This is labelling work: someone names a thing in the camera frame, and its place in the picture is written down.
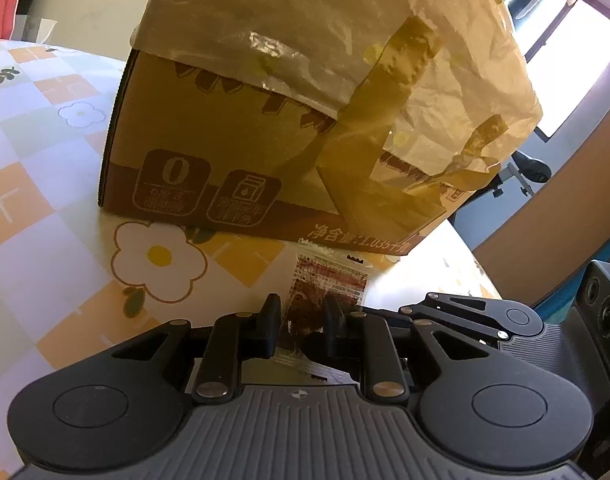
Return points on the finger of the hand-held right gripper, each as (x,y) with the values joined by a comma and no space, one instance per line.
(465,312)

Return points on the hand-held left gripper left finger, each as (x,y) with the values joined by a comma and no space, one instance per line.
(271,327)

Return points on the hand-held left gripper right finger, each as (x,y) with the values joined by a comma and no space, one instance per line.
(334,330)

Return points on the clear packet with brown snack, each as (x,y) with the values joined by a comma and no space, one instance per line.
(310,280)

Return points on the brown cardboard box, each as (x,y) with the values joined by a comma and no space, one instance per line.
(185,180)

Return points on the translucent yellowish plastic bag liner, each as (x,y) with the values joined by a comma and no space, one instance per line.
(335,35)

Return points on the black exercise bike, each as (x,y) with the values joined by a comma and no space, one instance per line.
(530,167)

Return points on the small white container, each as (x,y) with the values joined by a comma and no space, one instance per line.
(37,30)

